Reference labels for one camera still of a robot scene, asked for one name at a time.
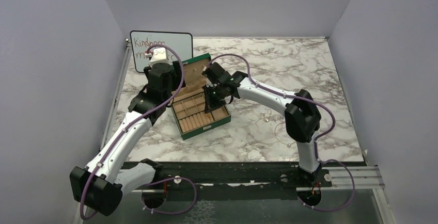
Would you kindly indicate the whiteboard with red writing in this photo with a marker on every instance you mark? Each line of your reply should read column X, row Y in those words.
column 181, row 43

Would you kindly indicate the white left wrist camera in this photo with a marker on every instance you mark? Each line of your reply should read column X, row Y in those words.
column 157, row 55

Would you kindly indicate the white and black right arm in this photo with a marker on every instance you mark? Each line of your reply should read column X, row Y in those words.
column 302, row 117

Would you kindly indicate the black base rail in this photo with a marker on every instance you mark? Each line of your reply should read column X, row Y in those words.
column 222, row 181

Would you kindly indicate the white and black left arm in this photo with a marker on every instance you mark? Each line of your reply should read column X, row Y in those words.
column 100, row 185

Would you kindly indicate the small gold earring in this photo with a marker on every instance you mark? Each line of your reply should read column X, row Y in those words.
column 266, row 116

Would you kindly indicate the green jewelry box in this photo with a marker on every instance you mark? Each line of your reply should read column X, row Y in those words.
column 188, row 106

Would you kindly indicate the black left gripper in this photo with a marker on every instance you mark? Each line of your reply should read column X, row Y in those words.
column 176, row 79

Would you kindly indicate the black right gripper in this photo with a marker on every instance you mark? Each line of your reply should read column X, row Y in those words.
column 210, row 106

